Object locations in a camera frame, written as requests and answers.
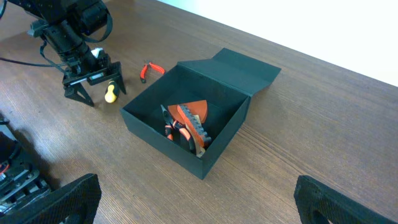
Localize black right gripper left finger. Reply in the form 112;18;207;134
1;174;101;224

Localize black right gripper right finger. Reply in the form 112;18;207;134
294;175;396;224

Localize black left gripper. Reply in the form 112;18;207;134
62;51;127;107

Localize yellow black stubby screwdriver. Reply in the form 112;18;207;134
104;80;119;103

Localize orange black long-nose pliers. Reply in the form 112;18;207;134
160;105;196;154

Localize orange socket rail holder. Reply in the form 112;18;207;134
177;105;211;147

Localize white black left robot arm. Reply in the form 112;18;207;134
9;0;126;106

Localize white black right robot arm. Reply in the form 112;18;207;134
1;119;391;224

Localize small orange cutting pliers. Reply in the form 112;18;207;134
139;61;165;83

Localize black open box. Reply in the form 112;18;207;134
120;48;280;179

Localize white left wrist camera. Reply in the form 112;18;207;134
91;48;103;58

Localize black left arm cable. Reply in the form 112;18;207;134
0;0;72;75

